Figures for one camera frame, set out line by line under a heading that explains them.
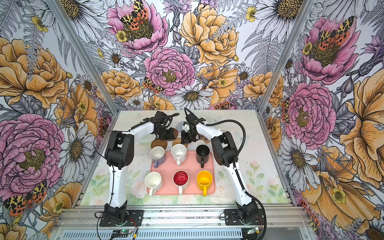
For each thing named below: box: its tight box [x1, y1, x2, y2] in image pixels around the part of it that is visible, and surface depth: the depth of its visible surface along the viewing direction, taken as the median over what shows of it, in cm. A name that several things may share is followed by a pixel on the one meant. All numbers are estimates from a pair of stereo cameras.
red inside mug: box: [172, 170, 189, 195], surface depth 81 cm
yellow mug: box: [196, 170, 213, 197], surface depth 81 cm
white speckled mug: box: [171, 143, 187, 166], surface depth 91 cm
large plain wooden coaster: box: [151, 139, 168, 150], surface depth 103 cm
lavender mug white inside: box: [149, 146, 166, 169], surface depth 93 cm
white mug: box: [144, 171, 163, 197], surface depth 81 cm
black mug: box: [196, 144, 210, 169], surface depth 91 cm
